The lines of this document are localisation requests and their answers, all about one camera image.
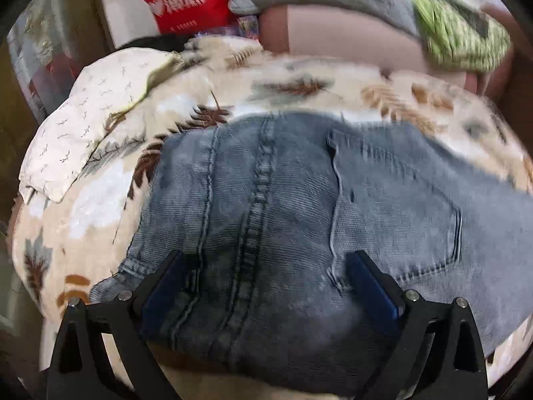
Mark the red bag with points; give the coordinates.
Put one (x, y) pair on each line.
(187, 0)

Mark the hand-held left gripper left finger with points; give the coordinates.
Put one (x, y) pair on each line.
(162, 296)

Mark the black cloth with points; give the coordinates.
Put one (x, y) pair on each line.
(154, 41)

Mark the blue denim pants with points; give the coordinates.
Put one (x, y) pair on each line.
(291, 216)

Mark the translucent plastic sheet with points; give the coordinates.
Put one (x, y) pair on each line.
(41, 50)

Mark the colourful printed packet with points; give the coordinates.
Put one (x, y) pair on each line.
(245, 25)

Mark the leaf-print fleece blanket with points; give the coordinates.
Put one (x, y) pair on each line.
(291, 83)

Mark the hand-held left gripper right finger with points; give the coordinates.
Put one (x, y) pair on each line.
(370, 289)

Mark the white twig-print pillow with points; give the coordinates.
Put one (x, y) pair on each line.
(104, 91)

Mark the green patterned cloth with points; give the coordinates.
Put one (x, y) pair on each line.
(454, 29)

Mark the pink pillow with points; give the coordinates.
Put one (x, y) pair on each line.
(333, 37)

